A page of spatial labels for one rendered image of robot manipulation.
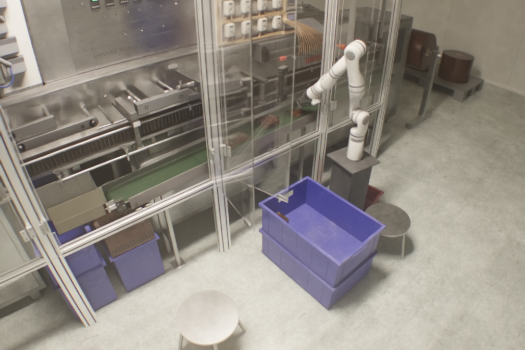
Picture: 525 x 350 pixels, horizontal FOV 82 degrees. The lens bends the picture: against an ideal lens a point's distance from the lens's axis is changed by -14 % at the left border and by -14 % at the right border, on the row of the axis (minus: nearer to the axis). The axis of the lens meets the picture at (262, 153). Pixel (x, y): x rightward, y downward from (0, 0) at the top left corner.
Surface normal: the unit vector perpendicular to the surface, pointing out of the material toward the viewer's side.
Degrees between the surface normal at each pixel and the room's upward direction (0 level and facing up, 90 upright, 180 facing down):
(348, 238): 0
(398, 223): 0
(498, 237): 0
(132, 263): 90
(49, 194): 57
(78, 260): 90
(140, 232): 90
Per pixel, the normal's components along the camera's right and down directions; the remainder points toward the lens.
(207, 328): 0.00, -0.84
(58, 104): 0.64, 0.42
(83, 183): 0.53, -0.11
